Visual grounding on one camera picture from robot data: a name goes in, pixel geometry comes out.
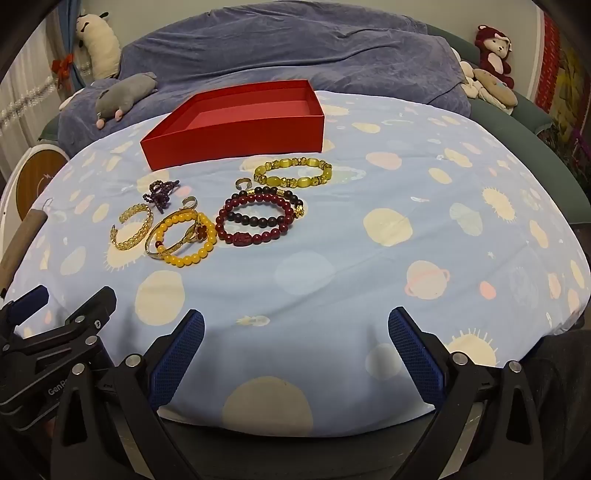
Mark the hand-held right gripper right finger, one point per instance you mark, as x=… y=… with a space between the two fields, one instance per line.
x=415 y=357

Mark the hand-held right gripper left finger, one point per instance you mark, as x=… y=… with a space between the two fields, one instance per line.
x=178 y=357

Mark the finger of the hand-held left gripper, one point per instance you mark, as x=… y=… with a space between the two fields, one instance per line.
x=30 y=297
x=94 y=307

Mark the thin gold bangle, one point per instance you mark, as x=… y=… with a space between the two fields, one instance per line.
x=150 y=241

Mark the red cardboard box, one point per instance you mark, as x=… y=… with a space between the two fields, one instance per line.
x=231 y=134

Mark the light blue planet-print bedsheet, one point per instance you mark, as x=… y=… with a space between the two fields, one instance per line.
x=323 y=277

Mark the round white wooden-faced device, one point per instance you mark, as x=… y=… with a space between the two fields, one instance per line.
x=37 y=170

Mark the dark cloth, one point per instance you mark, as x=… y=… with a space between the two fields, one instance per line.
x=558 y=383

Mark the white curtain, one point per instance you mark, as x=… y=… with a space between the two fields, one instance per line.
x=27 y=92

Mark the grey mole plush toy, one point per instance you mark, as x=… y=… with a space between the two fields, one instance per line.
x=124 y=90

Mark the red bow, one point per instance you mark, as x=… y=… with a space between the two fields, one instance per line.
x=62 y=69

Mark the green upholstered headboard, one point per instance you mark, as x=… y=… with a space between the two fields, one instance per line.
x=554 y=152

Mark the white long plush toy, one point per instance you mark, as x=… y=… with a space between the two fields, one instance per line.
x=104 y=46

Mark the green plant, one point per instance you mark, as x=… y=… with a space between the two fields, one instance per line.
x=577 y=147

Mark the beige plush toy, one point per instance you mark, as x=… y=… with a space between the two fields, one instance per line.
x=494 y=85

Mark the red monkey plush toy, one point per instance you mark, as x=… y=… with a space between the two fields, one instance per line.
x=494 y=50

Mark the blue-grey duvet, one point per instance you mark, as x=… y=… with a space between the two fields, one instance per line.
x=277 y=46

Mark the red hanging decoration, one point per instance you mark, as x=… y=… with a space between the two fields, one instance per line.
x=549 y=60

